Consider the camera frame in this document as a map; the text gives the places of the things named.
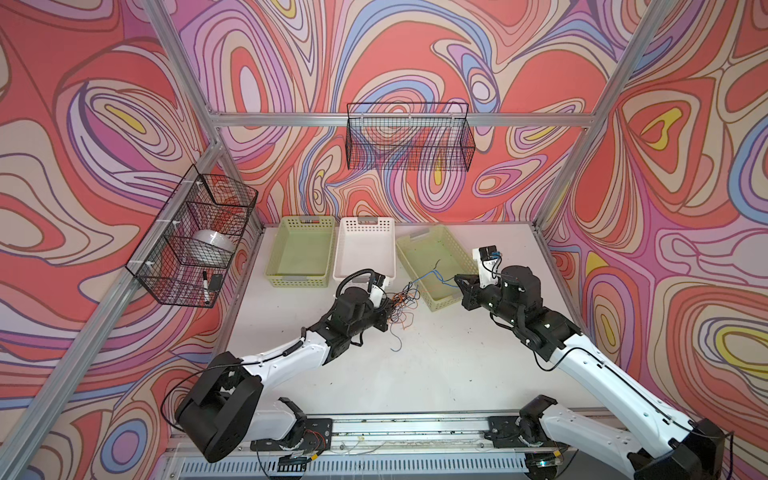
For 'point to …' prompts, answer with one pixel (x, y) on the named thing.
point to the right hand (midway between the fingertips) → (459, 283)
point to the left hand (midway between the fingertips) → (397, 302)
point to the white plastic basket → (364, 243)
